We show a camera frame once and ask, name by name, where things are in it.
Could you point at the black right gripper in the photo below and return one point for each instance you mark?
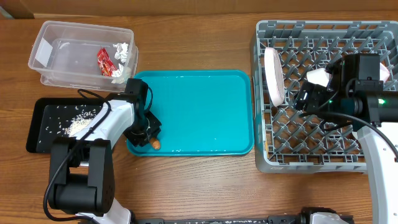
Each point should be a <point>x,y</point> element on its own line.
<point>308,99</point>

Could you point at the white napkin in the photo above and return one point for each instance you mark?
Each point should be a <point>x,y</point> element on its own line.
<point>121,51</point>

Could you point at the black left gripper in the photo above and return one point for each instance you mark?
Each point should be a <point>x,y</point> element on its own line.
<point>155,129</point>

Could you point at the orange carrot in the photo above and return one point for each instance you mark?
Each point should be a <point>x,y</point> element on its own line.
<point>155,143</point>

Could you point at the grey dishwasher rack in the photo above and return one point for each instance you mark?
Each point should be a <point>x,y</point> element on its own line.
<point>299,144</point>

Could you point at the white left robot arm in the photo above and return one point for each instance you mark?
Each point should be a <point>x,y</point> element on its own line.
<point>81,176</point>

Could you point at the teal serving tray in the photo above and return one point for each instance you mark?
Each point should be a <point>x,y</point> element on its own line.
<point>203,113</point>

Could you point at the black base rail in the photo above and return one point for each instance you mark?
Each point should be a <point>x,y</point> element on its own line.
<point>273,219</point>

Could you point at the cream bowl with leftovers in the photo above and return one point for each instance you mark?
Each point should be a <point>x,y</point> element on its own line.
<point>319,76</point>

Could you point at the red foil snack wrapper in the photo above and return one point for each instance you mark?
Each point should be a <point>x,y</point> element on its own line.
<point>106,66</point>

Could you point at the rice and meat leftovers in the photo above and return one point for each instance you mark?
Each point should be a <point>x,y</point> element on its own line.
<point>77,125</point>

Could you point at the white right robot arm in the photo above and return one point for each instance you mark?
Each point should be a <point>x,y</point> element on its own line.
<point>355,96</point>

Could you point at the black food waste tray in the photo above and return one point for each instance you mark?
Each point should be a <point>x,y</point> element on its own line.
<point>52,118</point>

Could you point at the clear plastic waste bin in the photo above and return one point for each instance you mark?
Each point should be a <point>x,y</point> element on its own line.
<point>65,54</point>

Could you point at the pink white bowl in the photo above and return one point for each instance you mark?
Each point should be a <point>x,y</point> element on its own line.
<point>384,73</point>

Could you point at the pink round plate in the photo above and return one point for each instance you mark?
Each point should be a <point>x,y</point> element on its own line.
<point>274,76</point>

